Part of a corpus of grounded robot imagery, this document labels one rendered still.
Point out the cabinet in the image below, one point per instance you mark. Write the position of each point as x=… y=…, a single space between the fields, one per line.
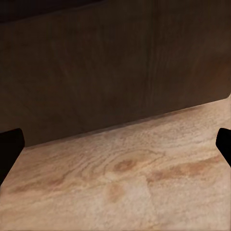
x=69 y=67

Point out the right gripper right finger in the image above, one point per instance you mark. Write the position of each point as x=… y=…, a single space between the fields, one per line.
x=223 y=142

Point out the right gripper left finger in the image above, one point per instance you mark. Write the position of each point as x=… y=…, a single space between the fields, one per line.
x=12 y=143

